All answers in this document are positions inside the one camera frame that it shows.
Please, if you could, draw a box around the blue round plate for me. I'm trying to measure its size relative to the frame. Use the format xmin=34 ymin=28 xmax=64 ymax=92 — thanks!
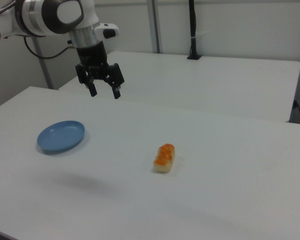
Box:
xmin=36 ymin=120 xmax=86 ymax=155

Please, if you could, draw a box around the bread with orange topping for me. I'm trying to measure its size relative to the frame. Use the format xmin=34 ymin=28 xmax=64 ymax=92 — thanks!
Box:
xmin=153 ymin=143 xmax=177 ymax=174

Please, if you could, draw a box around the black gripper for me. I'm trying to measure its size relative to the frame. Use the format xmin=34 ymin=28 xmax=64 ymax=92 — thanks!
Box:
xmin=75 ymin=41 xmax=125 ymax=100

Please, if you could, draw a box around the black camera pole with base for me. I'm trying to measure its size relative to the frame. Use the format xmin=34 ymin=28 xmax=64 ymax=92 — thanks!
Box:
xmin=186 ymin=0 xmax=203 ymax=61

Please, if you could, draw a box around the grey partition post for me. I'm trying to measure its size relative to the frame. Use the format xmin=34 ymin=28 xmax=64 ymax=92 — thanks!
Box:
xmin=31 ymin=37 xmax=55 ymax=90
xmin=147 ymin=0 xmax=163 ymax=54

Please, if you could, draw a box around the white side table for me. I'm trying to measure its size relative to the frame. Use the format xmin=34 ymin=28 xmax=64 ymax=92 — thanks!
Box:
xmin=57 ymin=51 xmax=300 ymax=123

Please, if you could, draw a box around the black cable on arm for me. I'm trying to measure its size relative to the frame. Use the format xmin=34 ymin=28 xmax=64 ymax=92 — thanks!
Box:
xmin=23 ymin=36 xmax=77 ymax=60

